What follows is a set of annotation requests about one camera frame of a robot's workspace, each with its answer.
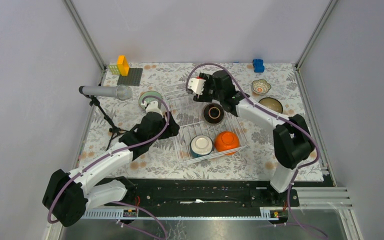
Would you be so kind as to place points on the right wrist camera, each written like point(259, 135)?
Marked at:
point(195, 86)

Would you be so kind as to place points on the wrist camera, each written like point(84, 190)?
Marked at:
point(195, 86)
point(152, 107)

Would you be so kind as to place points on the blue building block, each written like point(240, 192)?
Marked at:
point(258, 65)

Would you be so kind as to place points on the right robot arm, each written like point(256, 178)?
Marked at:
point(291, 138)

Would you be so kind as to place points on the small white floral bowl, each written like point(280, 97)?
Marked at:
point(260, 87)

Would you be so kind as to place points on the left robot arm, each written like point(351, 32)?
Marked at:
point(69, 194)

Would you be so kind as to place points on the teal and white bowl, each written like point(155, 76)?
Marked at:
point(201, 145)

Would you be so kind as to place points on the light green building block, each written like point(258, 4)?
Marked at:
point(114, 69)

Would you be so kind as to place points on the black bowl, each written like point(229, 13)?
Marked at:
point(212, 114)

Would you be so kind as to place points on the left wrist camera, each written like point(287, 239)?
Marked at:
point(152, 107)

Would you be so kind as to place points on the grey building baseplate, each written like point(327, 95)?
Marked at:
point(132, 79)

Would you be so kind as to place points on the yellow building block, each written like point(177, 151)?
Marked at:
point(123, 65)

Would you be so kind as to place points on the silver microphone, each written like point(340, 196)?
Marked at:
point(120, 92)

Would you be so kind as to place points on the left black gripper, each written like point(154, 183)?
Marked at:
point(173, 130)

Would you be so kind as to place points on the white wire dish rack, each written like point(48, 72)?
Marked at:
point(188, 114)

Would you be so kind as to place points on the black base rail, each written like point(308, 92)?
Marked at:
point(205, 198)

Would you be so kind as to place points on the mint green bowl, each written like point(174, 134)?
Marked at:
point(148, 97)

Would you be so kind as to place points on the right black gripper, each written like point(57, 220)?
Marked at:
point(203, 98)

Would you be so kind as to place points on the blue glazed bowl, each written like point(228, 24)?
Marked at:
point(272, 104)

